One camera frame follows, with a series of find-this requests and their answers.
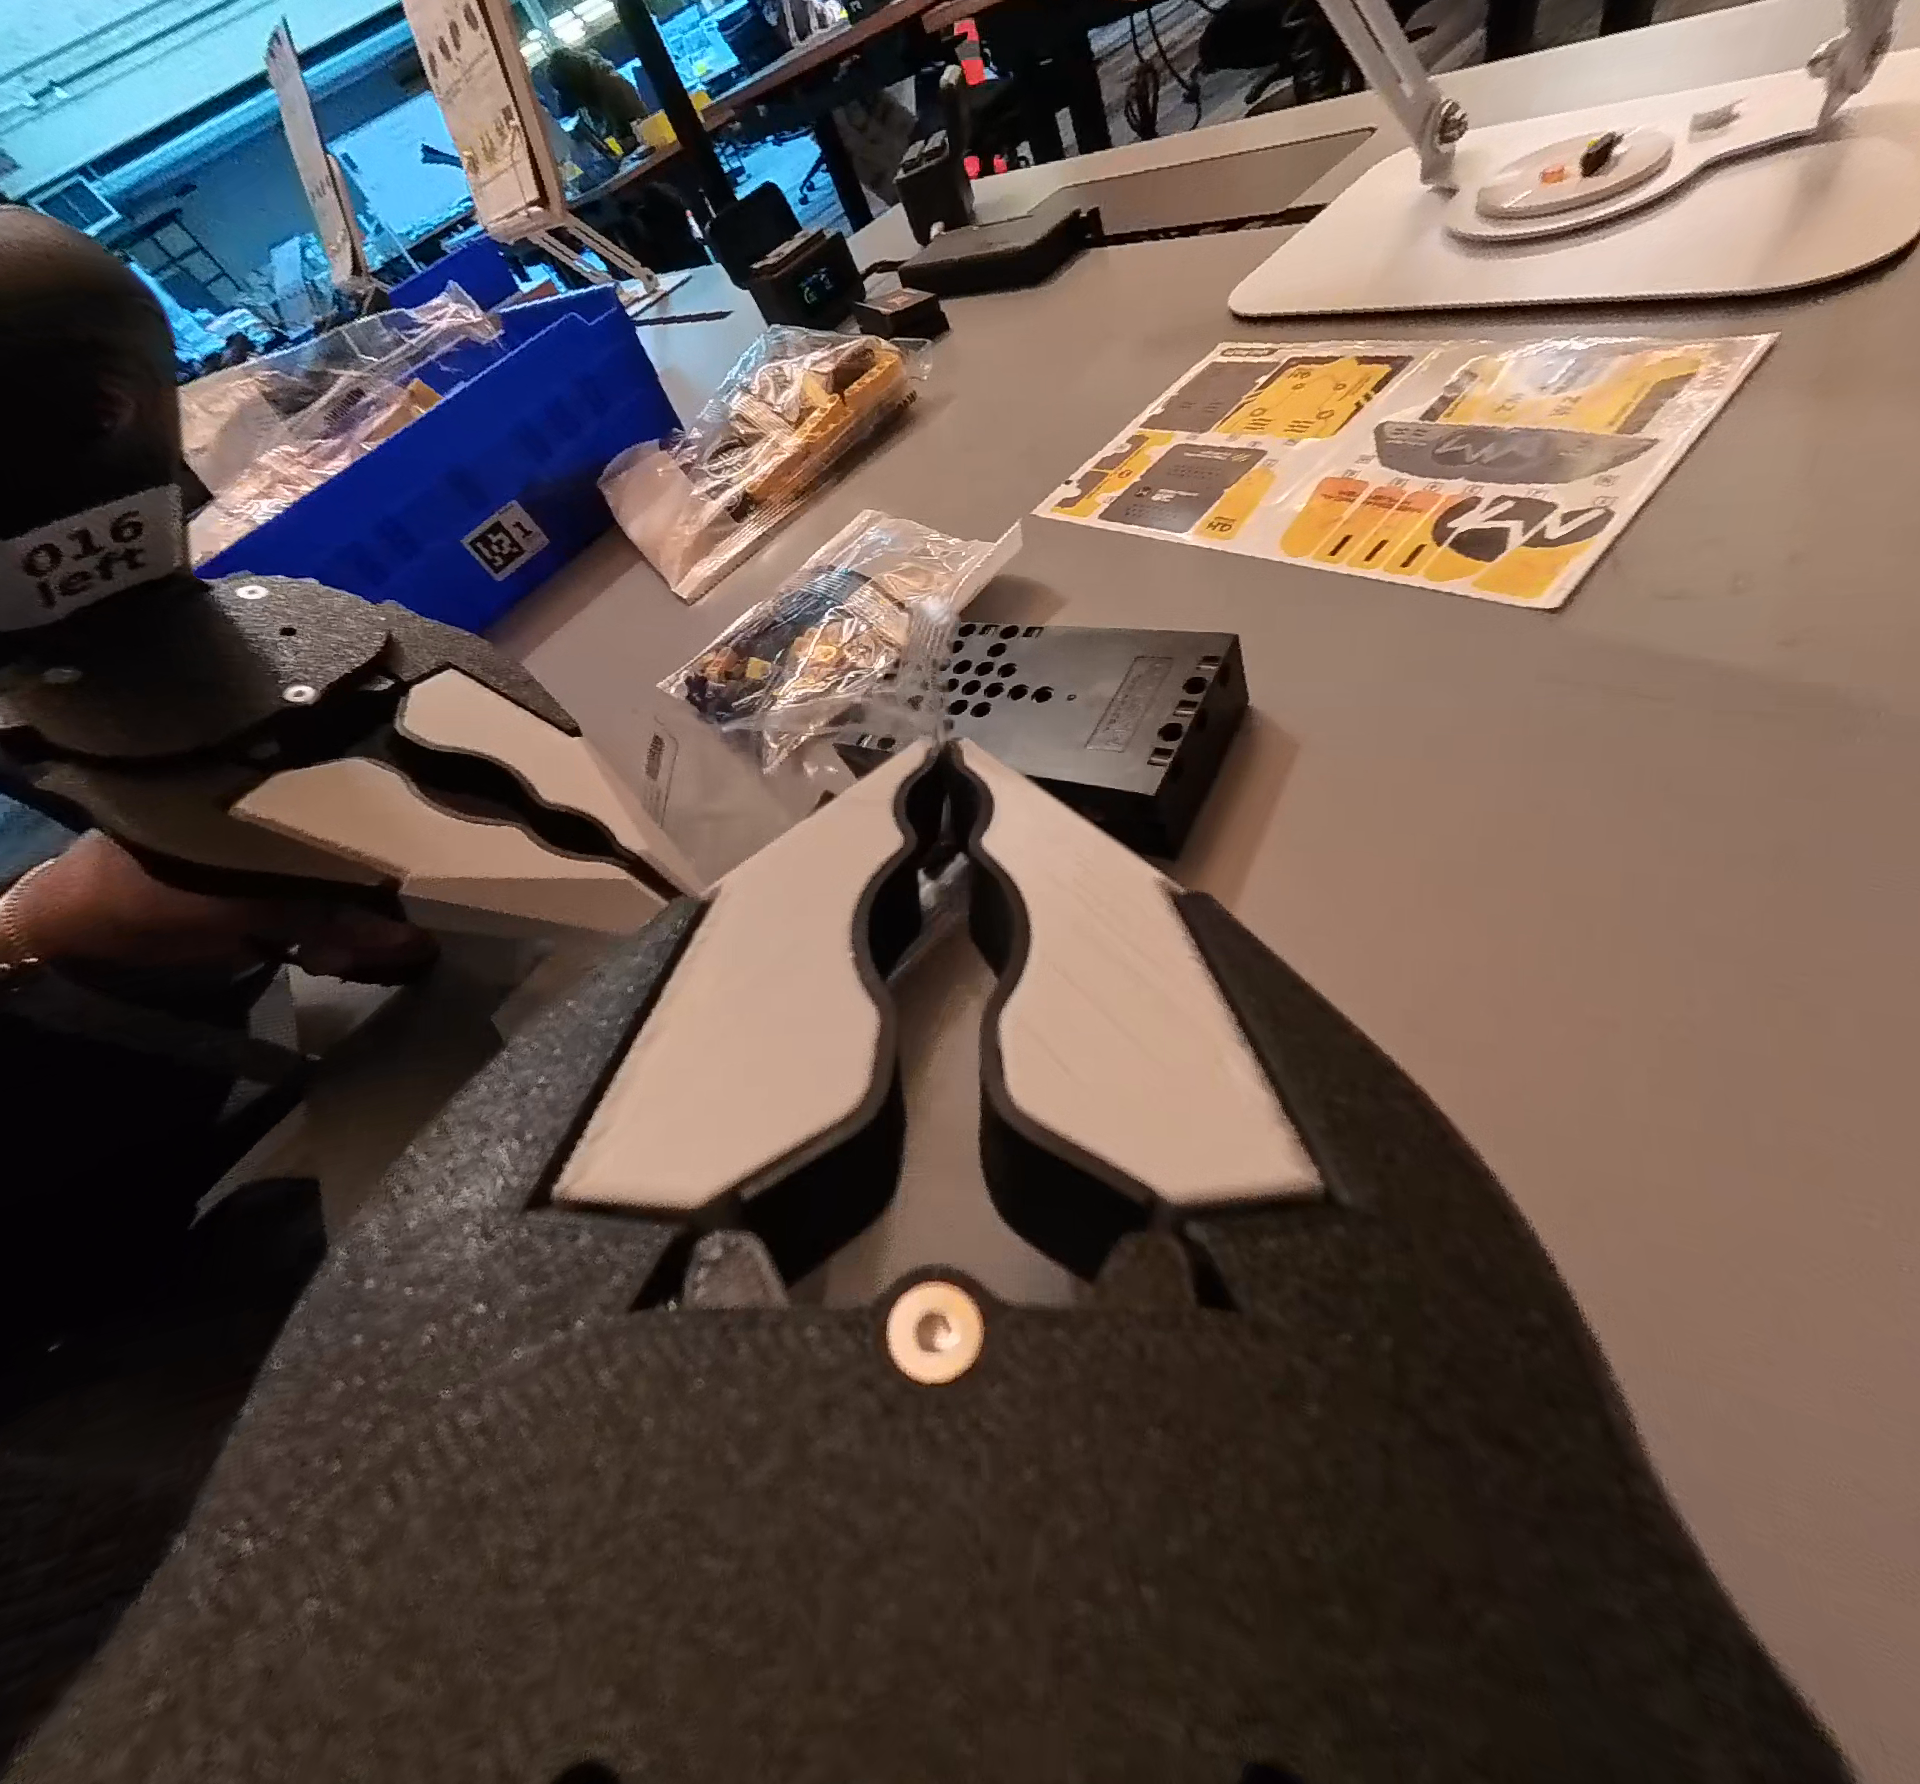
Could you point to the black charger case with display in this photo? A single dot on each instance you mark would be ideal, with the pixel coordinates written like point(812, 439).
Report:
point(795, 283)

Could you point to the heap of clear part bags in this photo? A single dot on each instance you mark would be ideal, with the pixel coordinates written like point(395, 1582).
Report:
point(330, 393)

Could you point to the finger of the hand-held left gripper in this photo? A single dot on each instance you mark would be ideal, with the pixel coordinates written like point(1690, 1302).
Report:
point(392, 839)
point(520, 752)

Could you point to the black flat power bank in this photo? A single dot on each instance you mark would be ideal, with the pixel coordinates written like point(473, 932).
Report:
point(993, 247)

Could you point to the black upright battery holder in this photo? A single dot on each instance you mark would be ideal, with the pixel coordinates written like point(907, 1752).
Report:
point(931, 191)

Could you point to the clear bag of mixed parts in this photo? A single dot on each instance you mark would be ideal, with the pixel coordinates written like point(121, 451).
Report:
point(841, 629)

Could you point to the small background booklet stand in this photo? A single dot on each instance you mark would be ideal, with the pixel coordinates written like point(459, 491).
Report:
point(307, 166)

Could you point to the blue plastic bin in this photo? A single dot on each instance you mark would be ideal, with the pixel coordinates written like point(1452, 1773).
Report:
point(449, 494)

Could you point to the person's left hand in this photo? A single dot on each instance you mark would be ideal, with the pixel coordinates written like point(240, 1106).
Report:
point(177, 899)

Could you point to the small black box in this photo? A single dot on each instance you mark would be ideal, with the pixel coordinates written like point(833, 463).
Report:
point(900, 311)

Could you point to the large background booklet stand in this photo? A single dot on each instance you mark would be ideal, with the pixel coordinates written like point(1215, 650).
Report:
point(449, 10)

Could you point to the yellow and grey sticker sheet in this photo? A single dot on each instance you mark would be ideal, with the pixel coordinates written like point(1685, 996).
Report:
point(1393, 463)

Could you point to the clear bag of small pins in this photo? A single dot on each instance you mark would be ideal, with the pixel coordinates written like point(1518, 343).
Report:
point(751, 812)

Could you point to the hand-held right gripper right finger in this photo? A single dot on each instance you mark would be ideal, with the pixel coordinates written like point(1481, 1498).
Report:
point(1137, 1046)

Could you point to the clear bag of yellow parts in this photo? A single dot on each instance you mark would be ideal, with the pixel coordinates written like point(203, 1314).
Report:
point(811, 436)

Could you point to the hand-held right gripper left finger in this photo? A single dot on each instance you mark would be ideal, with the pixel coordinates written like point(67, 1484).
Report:
point(736, 1031)

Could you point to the black perforated plastic box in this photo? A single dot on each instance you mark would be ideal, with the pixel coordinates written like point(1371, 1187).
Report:
point(1137, 723)

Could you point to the wooden background desk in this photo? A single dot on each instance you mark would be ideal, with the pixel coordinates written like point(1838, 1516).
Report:
point(868, 30)

